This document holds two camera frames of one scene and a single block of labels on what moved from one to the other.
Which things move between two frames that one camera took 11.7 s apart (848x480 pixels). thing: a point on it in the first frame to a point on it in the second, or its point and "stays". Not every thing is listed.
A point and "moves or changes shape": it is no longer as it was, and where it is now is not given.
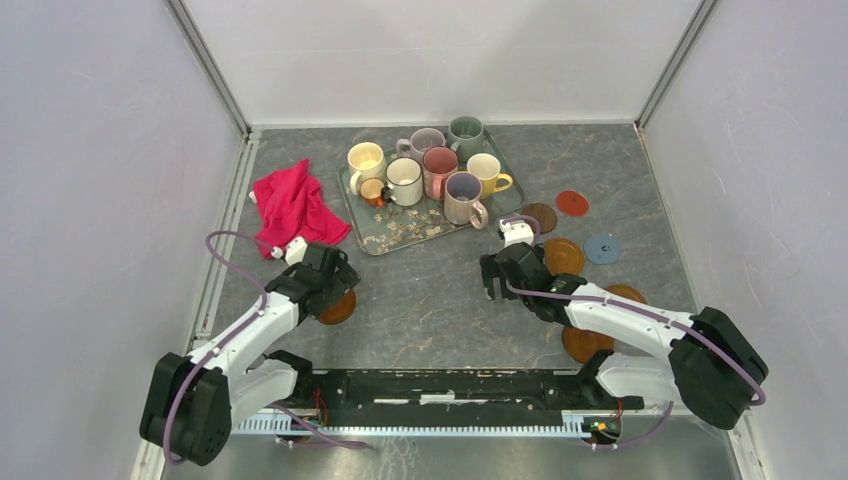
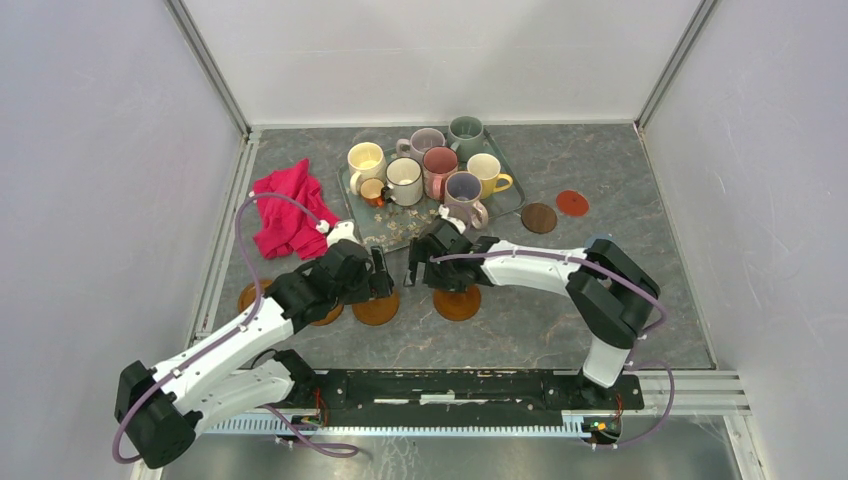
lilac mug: [421, 140] stays
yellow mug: [486, 167] stays
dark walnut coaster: [543, 214] stays
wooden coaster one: [541, 307] to [377, 311]
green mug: [466, 134] stays
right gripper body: [490, 270] to [438, 275]
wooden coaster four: [627, 291] moves or changes shape
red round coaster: [572, 203] stays
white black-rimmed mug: [404, 181] stays
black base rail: [323, 393] stays
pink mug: [438, 163] stays
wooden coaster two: [563, 256] moves or changes shape
